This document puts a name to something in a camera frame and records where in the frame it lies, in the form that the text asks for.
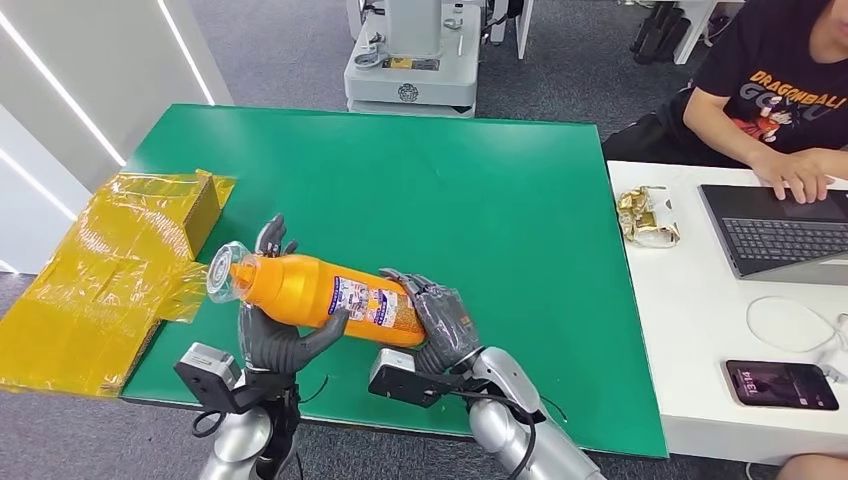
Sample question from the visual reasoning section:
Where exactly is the white cable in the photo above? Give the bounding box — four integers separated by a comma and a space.
745, 295, 848, 387

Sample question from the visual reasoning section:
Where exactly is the person's hand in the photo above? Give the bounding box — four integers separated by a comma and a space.
751, 148, 838, 206

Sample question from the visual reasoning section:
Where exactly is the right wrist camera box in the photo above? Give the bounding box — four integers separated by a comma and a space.
367, 348, 466, 409

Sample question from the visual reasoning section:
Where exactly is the yellow taped cardboard box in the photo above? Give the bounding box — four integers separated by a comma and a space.
0, 169, 237, 400

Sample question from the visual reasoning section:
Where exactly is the gold snack wrapper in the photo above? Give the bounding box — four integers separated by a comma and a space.
615, 184, 682, 250

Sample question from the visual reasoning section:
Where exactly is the person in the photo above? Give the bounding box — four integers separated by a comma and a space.
601, 0, 848, 206
790, 453, 848, 480

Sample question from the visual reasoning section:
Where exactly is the orange bottle with clear cap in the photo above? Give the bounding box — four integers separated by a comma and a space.
205, 241, 429, 350

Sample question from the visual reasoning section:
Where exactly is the black smartphone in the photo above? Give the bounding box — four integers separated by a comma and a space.
723, 358, 841, 413

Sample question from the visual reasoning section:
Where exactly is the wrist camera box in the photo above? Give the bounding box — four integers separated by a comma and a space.
173, 341, 244, 416
367, 348, 466, 409

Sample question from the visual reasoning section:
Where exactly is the white desk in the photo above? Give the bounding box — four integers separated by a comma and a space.
606, 160, 848, 466

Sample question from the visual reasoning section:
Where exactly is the white furniture leg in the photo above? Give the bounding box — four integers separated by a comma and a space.
672, 0, 745, 66

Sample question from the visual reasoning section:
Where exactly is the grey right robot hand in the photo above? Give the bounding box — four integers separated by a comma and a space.
378, 267, 484, 376

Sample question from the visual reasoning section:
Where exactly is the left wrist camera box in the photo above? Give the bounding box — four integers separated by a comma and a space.
173, 341, 244, 416

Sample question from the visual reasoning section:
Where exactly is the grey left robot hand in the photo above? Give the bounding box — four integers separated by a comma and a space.
237, 213, 351, 376

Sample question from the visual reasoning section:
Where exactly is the white furniture panel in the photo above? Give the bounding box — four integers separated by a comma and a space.
511, 0, 535, 62

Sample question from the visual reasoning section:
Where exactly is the dark grey laptop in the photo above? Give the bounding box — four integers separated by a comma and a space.
696, 183, 848, 287

